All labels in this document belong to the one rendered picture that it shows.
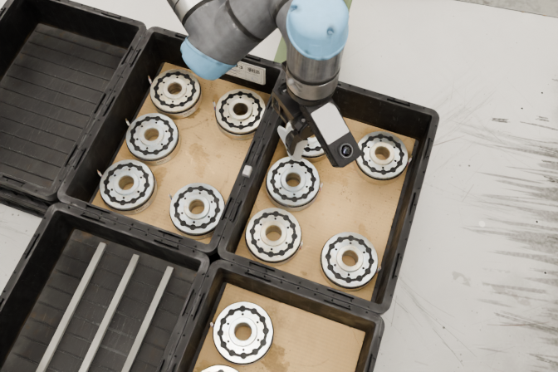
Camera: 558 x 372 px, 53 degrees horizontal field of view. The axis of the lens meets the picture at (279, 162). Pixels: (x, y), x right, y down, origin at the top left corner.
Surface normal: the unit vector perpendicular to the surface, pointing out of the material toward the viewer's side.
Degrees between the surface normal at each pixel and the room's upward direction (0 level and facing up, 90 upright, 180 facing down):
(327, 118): 28
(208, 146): 0
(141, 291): 0
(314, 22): 1
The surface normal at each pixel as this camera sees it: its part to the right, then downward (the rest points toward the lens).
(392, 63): 0.01, -0.41
